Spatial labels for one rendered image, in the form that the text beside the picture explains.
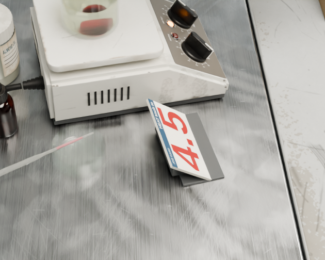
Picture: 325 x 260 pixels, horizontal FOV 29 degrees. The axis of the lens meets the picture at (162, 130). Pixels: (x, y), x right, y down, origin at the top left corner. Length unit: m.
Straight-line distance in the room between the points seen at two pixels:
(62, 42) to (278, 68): 0.27
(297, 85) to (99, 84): 0.24
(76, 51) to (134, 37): 0.06
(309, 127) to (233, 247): 0.18
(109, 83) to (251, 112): 0.17
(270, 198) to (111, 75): 0.20
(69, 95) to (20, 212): 0.13
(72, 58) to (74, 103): 0.05
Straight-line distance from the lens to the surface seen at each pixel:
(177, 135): 0.65
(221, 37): 0.79
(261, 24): 0.82
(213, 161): 0.66
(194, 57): 0.68
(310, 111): 0.73
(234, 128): 0.69
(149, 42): 0.65
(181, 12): 0.73
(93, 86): 0.64
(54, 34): 0.65
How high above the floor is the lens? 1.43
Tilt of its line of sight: 51 degrees down
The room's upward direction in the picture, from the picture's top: 6 degrees clockwise
